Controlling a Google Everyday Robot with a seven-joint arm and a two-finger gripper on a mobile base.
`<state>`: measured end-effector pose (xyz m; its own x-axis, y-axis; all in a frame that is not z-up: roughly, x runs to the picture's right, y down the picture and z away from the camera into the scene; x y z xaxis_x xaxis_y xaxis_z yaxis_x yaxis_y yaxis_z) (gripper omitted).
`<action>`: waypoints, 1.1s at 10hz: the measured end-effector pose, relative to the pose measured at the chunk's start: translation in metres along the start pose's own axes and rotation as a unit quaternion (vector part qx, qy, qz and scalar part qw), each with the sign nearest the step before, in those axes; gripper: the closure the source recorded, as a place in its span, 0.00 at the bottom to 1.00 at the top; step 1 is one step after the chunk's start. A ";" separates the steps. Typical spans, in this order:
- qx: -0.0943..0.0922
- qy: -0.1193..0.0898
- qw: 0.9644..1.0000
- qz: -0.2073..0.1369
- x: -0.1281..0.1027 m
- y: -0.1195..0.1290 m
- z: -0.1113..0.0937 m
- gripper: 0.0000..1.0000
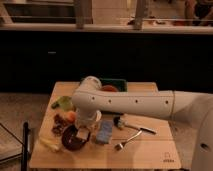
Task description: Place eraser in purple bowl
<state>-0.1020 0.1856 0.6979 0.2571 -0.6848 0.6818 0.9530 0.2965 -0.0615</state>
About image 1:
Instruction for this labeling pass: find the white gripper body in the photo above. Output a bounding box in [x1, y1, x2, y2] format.
[75, 110, 102, 139]

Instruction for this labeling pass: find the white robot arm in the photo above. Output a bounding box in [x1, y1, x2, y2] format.
[71, 76, 213, 171]

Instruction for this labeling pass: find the blue eraser sponge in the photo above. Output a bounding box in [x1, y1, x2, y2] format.
[96, 120, 113, 144]

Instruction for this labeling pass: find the dark purple bowl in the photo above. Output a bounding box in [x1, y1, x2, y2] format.
[61, 125, 90, 151]

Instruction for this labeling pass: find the orange bowl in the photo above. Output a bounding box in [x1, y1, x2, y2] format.
[101, 85, 119, 92]

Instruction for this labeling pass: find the orange toy fruit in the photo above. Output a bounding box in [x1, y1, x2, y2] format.
[65, 111, 76, 123]

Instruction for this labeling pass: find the brown toy food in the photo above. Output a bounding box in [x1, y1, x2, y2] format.
[52, 114, 69, 136]

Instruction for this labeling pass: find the green toy vegetable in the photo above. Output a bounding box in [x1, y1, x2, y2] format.
[51, 96, 74, 111]

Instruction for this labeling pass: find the pale yellow toy banana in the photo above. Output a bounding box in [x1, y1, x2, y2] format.
[39, 137, 61, 152]

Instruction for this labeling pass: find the silver fork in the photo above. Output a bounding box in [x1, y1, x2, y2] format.
[114, 130, 142, 151]

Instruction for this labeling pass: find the green dish rack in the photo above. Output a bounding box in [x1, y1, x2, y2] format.
[80, 77, 129, 93]

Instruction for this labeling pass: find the black metal stand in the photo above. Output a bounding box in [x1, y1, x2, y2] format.
[0, 122, 30, 171]

